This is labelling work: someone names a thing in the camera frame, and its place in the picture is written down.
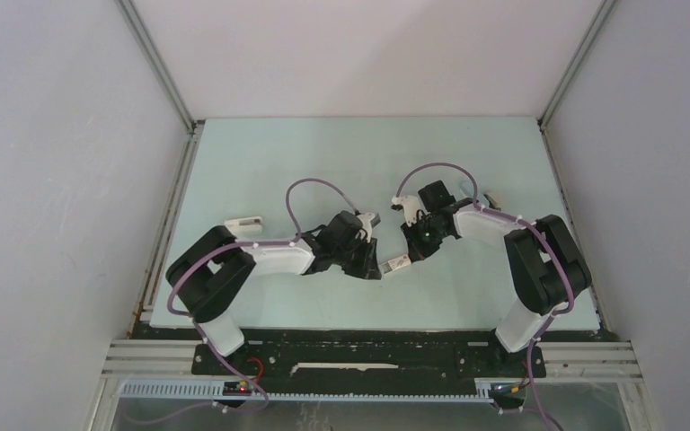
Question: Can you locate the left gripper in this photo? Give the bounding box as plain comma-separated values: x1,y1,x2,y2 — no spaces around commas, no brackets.
332,234,381,279

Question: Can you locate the white staple box sleeve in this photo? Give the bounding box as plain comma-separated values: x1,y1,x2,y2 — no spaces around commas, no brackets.
386,254,411,272

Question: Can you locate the white stapler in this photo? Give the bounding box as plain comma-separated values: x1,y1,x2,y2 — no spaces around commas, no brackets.
223,216,262,237

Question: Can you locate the staple tray box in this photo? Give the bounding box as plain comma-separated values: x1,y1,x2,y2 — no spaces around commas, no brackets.
379,262,392,275

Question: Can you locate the light blue stapler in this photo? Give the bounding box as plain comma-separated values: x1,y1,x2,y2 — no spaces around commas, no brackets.
459,181,477,201

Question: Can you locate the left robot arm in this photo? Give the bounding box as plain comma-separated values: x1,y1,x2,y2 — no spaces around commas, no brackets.
166,211,382,374

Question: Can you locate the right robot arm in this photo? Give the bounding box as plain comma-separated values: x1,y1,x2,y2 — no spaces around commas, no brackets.
391,180,593,375

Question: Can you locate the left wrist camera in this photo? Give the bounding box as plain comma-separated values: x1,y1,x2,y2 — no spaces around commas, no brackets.
357,212,381,242

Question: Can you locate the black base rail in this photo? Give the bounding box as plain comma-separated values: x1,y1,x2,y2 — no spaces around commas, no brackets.
191,329,546,396

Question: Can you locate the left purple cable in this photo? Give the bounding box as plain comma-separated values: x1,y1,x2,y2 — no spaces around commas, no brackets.
121,177,364,427

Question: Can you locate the right aluminium frame post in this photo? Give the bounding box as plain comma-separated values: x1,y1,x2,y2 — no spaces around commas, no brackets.
538,0,619,132

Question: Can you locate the aluminium frame post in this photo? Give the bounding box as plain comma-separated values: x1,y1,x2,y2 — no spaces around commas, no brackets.
538,0,619,132
115,0,197,134

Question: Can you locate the left aluminium frame post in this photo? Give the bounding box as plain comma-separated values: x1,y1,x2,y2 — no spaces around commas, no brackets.
115,0,197,134

